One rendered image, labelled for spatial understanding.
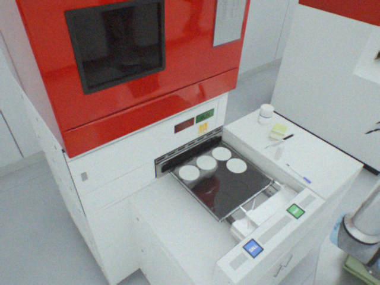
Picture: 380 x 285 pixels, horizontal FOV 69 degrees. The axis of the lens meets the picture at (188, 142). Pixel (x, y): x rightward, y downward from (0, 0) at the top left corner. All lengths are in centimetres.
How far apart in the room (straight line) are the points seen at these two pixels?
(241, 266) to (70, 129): 73
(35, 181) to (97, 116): 188
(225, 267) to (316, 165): 69
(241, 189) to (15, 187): 204
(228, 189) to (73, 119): 74
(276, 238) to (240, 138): 57
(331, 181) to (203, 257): 67
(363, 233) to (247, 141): 69
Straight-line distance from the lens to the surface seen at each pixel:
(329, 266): 133
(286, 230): 117
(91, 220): 137
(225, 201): 127
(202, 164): 140
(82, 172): 114
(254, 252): 109
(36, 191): 270
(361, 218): 102
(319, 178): 141
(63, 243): 231
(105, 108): 96
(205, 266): 119
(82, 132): 97
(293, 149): 150
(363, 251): 111
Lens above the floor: 190
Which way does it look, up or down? 41 degrees down
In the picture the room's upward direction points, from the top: 3 degrees clockwise
